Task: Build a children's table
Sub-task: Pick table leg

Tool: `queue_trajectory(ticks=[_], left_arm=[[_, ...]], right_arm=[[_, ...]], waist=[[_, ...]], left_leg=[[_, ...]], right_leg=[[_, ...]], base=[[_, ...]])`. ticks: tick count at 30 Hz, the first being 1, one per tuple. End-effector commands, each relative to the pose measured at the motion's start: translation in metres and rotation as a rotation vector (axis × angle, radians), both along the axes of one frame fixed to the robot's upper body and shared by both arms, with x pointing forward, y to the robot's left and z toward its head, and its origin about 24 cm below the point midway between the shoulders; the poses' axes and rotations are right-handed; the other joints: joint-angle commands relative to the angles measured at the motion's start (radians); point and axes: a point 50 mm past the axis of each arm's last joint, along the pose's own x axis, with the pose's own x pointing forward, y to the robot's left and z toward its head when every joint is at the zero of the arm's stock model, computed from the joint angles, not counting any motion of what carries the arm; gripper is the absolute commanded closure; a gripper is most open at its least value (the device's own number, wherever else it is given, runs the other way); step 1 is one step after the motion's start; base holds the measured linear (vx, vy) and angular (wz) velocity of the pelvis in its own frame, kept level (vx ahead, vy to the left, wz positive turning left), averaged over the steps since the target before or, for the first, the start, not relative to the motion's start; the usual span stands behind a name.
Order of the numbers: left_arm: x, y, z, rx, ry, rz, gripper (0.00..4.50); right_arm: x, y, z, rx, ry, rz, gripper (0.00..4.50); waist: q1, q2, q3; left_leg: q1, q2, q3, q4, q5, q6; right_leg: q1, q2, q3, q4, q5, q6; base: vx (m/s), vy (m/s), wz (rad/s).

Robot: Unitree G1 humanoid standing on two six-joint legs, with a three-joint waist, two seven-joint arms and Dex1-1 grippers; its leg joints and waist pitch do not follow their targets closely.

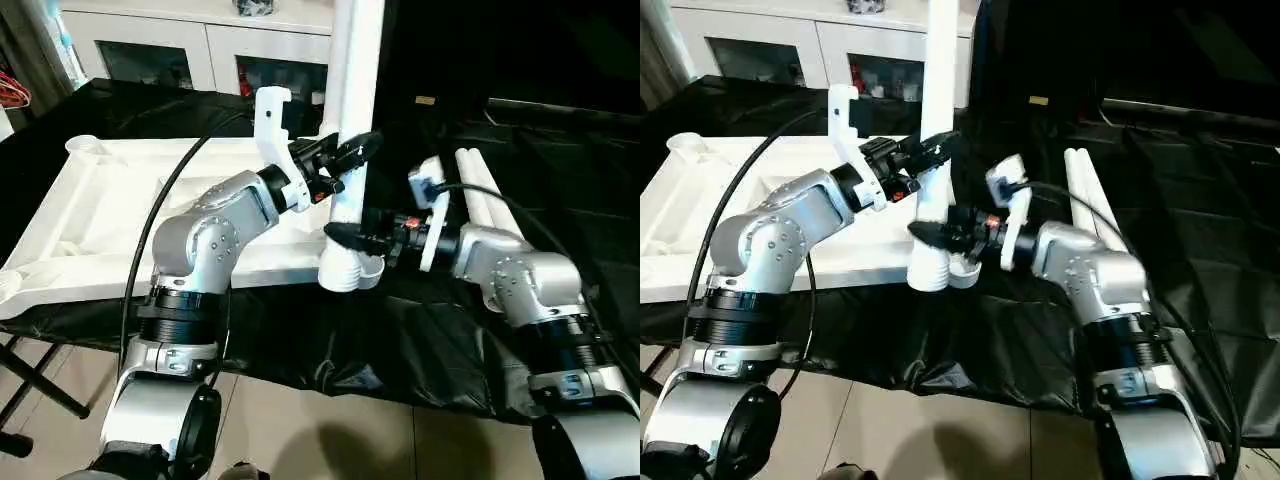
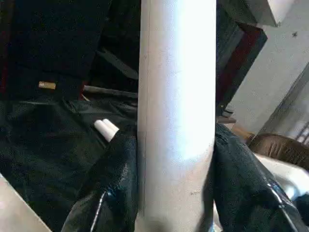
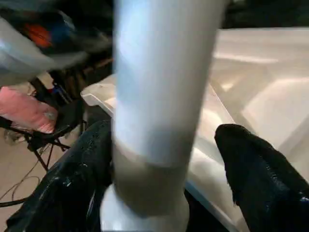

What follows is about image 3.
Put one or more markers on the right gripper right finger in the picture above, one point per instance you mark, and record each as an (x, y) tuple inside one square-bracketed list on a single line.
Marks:
[(260, 174)]

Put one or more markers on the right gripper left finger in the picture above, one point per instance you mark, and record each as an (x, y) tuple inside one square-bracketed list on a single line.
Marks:
[(67, 181)]

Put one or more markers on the white plastic table leg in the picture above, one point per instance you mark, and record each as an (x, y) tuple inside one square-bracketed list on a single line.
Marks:
[(159, 96)]

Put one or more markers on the pink cloth bundle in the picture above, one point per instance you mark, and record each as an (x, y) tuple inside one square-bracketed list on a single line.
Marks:
[(26, 108)]

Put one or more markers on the black metal stand frame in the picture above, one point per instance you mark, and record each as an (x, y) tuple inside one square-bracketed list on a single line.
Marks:
[(48, 135)]

